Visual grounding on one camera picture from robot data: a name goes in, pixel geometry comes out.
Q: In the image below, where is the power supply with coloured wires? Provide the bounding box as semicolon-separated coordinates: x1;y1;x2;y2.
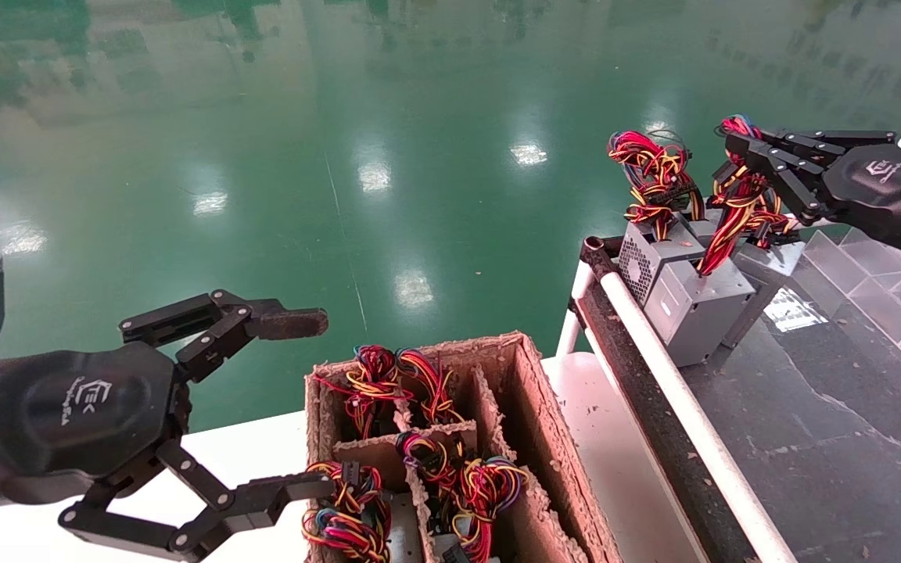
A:
300;507;393;563
306;461;382;513
311;345;412;440
397;348;467;429
450;457;531;563
393;432;459;495

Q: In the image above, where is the brown pulp divider box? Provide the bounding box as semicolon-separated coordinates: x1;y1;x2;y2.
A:
304;332;623;563

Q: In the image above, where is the clear acrylic divider rack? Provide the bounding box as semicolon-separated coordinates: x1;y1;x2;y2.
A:
799;229;901;400

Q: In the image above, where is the new grey power supply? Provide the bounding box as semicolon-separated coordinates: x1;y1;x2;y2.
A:
644;116;772;368

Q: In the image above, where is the black pipe joint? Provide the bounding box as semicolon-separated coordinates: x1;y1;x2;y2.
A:
582;236;616;274

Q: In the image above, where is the grey power supply left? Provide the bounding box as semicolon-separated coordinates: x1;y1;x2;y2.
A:
608;131;708;307

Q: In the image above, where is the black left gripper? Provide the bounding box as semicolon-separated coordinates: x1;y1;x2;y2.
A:
0;289;338;562

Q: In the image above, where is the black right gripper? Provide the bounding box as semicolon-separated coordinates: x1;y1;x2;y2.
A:
713;127;901;271

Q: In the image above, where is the white pipe leg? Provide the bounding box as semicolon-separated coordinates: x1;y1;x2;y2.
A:
556;262;598;357

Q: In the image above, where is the dark grey power supply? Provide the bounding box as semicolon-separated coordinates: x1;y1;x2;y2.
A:
681;210;727;248

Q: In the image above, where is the grey power supply right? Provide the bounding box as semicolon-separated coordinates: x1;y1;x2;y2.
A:
720;192;806;349

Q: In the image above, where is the white printed label sheet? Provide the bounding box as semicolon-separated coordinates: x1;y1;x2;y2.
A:
763;288;828;333

